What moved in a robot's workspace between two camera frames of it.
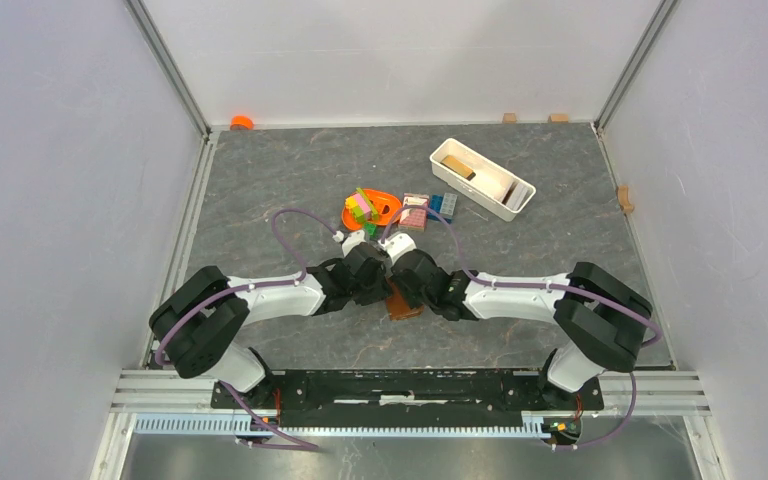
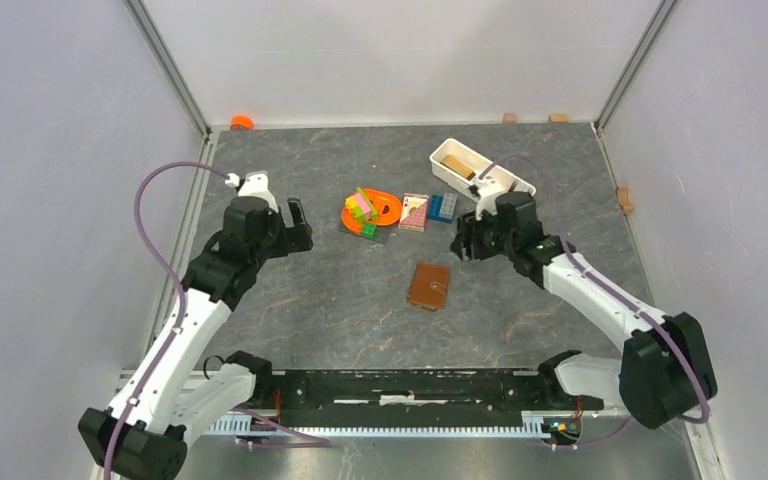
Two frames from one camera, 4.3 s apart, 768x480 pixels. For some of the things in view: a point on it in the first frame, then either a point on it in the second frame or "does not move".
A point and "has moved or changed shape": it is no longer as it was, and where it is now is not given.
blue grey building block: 445,205 does not move
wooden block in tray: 458,167 does not move
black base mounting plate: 394,398 does not move
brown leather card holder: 398,307 has moved or changed shape
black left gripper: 378,291 to 291,239
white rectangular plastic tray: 501,191 does not move
